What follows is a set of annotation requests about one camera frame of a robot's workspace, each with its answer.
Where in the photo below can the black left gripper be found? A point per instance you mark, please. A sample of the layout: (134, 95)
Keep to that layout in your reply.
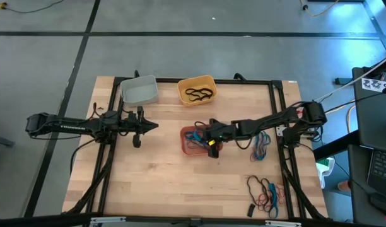
(137, 126)

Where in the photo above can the silver bracket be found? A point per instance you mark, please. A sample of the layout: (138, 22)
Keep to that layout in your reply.
(283, 224)
(108, 219)

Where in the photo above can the wide blue rubber band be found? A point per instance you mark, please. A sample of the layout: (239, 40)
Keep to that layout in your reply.
(273, 201)

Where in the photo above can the grey metal bar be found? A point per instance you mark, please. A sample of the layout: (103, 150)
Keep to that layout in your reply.
(2, 140)

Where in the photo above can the black overhead beam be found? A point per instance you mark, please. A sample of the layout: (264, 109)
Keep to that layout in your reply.
(38, 221)

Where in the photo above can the black aluminium table frame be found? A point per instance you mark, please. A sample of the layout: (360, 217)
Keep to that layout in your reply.
(243, 81)

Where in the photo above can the black metal stand leg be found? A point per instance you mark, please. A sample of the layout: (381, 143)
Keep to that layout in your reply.
(377, 25)

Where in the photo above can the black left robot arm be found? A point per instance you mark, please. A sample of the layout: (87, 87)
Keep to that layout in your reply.
(70, 126)

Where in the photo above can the orange plastic basket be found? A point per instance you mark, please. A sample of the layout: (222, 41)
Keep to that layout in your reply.
(182, 138)

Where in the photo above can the grey plastic basket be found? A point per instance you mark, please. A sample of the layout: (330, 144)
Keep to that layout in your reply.
(139, 93)

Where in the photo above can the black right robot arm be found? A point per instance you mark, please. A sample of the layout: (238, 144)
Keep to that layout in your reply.
(275, 121)

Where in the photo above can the white and green object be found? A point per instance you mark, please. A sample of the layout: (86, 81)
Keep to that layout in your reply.
(325, 171)

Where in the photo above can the yellow plastic basket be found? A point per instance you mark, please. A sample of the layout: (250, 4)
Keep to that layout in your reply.
(182, 94)

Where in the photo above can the black clamp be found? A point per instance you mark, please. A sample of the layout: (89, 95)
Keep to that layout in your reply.
(238, 75)
(136, 74)

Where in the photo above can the yellow tag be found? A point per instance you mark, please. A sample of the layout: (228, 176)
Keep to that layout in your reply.
(212, 142)

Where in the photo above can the black desk strut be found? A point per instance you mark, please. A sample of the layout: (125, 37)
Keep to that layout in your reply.
(335, 146)

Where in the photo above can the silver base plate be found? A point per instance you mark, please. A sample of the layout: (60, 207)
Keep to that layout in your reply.
(279, 130)

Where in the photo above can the black desk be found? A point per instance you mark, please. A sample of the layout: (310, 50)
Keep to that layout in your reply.
(376, 126)

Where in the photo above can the black computer mouse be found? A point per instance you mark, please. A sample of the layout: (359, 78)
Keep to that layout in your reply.
(382, 203)

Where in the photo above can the black laptop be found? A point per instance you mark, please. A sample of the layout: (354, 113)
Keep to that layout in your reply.
(383, 167)

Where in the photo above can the white printed paper tag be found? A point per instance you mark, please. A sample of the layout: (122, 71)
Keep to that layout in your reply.
(374, 85)

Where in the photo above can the person's foot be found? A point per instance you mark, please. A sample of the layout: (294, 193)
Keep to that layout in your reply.
(343, 186)

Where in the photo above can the teal rubber band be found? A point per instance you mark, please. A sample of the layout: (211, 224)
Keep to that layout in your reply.
(265, 142)

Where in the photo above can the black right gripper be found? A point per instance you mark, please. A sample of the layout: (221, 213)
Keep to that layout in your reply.
(224, 132)

